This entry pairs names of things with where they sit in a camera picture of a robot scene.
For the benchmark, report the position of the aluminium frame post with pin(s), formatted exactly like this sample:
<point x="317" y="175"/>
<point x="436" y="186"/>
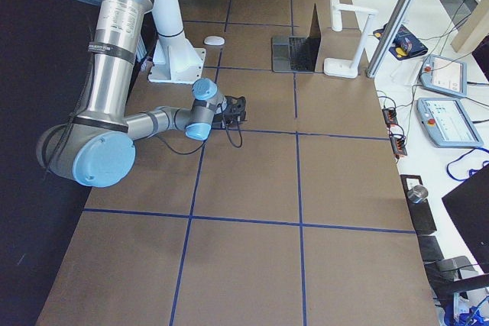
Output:
<point x="390" y="32"/>

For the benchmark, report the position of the upper teach pendant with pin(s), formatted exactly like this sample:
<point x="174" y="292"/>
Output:
<point x="444" y="75"/>

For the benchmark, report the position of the silver metal cylinder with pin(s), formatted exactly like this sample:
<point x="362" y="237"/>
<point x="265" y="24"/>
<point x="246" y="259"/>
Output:
<point x="417" y="194"/>

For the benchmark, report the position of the white computer mouse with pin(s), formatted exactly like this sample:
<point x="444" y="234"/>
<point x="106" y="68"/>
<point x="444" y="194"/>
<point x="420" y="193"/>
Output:
<point x="214" y="41"/>

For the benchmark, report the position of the white desk lamp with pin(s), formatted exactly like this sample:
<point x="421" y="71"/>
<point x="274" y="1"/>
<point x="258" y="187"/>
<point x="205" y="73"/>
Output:
<point x="348" y="68"/>

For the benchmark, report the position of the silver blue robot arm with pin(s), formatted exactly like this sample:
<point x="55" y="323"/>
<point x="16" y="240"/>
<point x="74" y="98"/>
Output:
<point x="96" y="146"/>

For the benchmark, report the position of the grey laptop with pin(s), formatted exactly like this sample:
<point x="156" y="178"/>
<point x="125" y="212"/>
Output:
<point x="292" y="54"/>

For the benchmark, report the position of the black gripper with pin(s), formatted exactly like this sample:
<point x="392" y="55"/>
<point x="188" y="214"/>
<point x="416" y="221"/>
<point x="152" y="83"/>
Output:
<point x="226" y="117"/>

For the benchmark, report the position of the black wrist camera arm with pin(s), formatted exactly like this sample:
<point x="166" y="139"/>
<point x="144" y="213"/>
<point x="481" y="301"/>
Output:
<point x="240" y="103"/>

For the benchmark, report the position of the lower teach pendant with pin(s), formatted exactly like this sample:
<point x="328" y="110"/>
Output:
<point x="447" y="123"/>

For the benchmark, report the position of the teach pendant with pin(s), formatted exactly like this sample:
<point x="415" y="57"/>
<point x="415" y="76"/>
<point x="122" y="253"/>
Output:
<point x="444" y="75"/>
<point x="447" y="123"/>

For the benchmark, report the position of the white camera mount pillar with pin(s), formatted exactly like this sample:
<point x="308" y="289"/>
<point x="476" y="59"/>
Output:
<point x="175" y="60"/>

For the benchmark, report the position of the orange black connector block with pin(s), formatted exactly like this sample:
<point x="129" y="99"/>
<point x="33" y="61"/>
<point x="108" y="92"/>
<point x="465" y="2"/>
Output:
<point x="390" y="116"/>

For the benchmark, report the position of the dark blue space pouch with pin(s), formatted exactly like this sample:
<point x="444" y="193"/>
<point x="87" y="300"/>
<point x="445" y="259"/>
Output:
<point x="406" y="45"/>

